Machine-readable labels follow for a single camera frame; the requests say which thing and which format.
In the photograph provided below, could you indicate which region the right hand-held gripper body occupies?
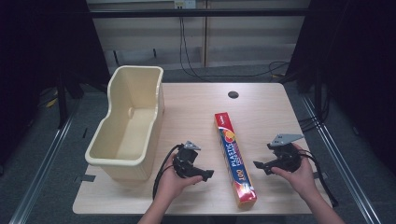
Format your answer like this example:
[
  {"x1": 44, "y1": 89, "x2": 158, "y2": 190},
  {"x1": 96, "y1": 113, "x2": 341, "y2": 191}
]
[{"x1": 266, "y1": 133, "x2": 305, "y2": 174}]

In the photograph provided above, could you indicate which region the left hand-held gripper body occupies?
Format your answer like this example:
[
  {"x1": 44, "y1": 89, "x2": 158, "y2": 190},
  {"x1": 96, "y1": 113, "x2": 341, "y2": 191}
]
[{"x1": 172, "y1": 140, "x2": 202, "y2": 179}]

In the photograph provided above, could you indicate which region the red blue plastic wrap box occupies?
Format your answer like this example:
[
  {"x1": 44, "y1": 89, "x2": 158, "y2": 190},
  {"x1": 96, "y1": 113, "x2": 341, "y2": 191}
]
[{"x1": 214, "y1": 111, "x2": 259, "y2": 209}]

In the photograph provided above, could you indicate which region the cream plastic storage bin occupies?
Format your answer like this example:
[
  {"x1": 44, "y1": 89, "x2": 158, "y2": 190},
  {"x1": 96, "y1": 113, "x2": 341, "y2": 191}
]
[{"x1": 84, "y1": 64, "x2": 165, "y2": 183}]

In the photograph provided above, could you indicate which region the person's right hand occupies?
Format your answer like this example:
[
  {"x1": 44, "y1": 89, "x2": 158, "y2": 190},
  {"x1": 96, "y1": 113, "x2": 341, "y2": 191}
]
[{"x1": 270, "y1": 142, "x2": 322, "y2": 203}]

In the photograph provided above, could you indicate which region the person's left hand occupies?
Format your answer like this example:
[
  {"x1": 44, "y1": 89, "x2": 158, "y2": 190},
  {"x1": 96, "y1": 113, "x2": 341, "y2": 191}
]
[{"x1": 154, "y1": 153, "x2": 204, "y2": 203}]

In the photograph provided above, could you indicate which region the dark curtain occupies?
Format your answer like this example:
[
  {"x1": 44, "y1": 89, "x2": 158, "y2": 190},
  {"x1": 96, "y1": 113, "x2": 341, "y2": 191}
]
[
  {"x1": 0, "y1": 0, "x2": 111, "y2": 175},
  {"x1": 279, "y1": 0, "x2": 396, "y2": 175}
]

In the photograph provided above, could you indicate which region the black metal stand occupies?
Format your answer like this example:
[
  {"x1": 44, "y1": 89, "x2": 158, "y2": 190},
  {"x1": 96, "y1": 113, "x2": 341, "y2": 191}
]
[{"x1": 55, "y1": 71, "x2": 85, "y2": 130}]

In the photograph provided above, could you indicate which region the black horizontal bar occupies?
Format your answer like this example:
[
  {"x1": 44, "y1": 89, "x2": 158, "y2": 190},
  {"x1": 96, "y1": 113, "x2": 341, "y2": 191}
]
[{"x1": 89, "y1": 8, "x2": 311, "y2": 19}]

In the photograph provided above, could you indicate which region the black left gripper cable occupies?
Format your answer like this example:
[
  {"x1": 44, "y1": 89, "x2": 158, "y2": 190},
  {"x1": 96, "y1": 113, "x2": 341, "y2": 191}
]
[{"x1": 151, "y1": 143, "x2": 185, "y2": 201}]

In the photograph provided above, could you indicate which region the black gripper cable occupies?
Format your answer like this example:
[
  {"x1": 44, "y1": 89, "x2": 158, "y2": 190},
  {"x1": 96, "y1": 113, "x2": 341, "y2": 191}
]
[
  {"x1": 296, "y1": 148, "x2": 340, "y2": 209},
  {"x1": 151, "y1": 143, "x2": 185, "y2": 201}
]

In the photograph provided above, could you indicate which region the bundle of black floor cables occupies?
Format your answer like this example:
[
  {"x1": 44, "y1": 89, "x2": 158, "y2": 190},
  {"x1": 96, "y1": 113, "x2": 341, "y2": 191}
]
[{"x1": 298, "y1": 90, "x2": 332, "y2": 133}]

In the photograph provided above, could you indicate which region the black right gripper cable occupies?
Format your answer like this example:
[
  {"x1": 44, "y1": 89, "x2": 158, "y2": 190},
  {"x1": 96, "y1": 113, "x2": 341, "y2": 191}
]
[{"x1": 296, "y1": 148, "x2": 340, "y2": 209}]

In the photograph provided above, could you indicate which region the metal floor rail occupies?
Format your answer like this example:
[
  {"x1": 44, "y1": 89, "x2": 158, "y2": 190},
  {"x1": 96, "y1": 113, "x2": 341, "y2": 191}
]
[
  {"x1": 301, "y1": 95, "x2": 382, "y2": 224},
  {"x1": 8, "y1": 99, "x2": 82, "y2": 224}
]

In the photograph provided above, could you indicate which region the black cable along floor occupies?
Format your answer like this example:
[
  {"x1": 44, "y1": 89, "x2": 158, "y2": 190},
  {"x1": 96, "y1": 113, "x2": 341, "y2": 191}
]
[{"x1": 199, "y1": 61, "x2": 292, "y2": 80}]

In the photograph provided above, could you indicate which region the black hanging wall cable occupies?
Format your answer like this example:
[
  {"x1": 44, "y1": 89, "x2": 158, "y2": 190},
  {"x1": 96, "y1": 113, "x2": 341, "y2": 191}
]
[{"x1": 178, "y1": 7, "x2": 204, "y2": 80}]

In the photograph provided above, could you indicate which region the yellow floor cable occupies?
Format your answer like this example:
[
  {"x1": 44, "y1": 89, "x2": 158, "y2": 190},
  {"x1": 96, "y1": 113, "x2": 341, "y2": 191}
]
[{"x1": 45, "y1": 90, "x2": 60, "y2": 108}]

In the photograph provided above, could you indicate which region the white wall outlet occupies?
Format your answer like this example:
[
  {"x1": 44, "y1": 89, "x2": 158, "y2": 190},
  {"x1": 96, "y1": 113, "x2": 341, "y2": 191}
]
[{"x1": 173, "y1": 0, "x2": 197, "y2": 9}]

